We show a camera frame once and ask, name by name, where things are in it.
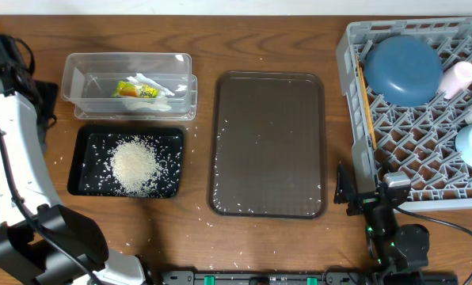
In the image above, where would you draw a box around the wooden chopstick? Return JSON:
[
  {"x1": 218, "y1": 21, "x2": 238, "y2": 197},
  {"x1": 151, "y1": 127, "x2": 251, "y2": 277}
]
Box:
[
  {"x1": 358, "y1": 66, "x2": 378, "y2": 150},
  {"x1": 356, "y1": 55, "x2": 375, "y2": 150}
]

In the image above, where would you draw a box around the grey dishwasher rack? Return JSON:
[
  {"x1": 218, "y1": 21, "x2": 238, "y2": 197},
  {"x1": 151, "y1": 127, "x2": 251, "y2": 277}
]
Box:
[{"x1": 336, "y1": 17, "x2": 472, "y2": 211}]

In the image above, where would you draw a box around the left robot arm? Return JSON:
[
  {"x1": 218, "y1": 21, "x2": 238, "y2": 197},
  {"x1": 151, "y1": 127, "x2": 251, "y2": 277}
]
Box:
[{"x1": 0, "y1": 77, "x2": 148, "y2": 284}]

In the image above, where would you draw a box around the black plastic bin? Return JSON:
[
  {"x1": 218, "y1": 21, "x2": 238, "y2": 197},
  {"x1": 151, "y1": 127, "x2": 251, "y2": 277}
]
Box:
[{"x1": 67, "y1": 125, "x2": 184, "y2": 196}]

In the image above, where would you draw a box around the dark brown serving tray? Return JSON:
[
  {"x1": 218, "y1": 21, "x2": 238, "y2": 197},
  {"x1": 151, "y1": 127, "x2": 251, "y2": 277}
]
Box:
[{"x1": 207, "y1": 71, "x2": 328, "y2": 220}]

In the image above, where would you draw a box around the clear plastic bin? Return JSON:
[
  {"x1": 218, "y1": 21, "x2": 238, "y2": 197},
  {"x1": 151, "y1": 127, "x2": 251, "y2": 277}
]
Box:
[{"x1": 62, "y1": 52, "x2": 193, "y2": 104}]

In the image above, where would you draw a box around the white tissue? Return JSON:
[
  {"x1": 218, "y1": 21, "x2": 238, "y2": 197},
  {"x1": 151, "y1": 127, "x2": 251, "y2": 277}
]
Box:
[{"x1": 118, "y1": 73, "x2": 174, "y2": 112}]

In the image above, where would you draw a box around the pink cup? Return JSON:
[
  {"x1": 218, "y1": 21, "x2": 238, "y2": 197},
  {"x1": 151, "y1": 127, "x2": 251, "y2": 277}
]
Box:
[{"x1": 438, "y1": 61, "x2": 472, "y2": 99}]

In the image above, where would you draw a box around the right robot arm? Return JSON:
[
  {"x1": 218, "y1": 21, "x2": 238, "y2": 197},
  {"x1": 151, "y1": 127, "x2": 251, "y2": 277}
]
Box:
[{"x1": 333, "y1": 165, "x2": 430, "y2": 277}]

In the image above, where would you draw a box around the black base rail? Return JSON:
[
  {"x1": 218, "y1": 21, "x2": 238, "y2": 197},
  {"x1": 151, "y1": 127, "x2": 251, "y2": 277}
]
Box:
[{"x1": 159, "y1": 268, "x2": 459, "y2": 285}]

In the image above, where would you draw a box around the pile of white rice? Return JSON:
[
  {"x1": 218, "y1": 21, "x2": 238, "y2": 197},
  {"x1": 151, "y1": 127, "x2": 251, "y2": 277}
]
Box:
[{"x1": 81, "y1": 133, "x2": 181, "y2": 198}]

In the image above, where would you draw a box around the dark blue bowl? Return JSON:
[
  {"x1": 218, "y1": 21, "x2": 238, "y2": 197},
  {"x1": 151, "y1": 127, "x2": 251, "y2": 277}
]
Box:
[{"x1": 364, "y1": 36, "x2": 443, "y2": 107}]

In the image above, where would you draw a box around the yellow green wrapper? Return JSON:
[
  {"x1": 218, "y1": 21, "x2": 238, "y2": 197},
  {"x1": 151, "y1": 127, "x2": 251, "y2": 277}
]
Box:
[{"x1": 113, "y1": 81, "x2": 159, "y2": 98}]

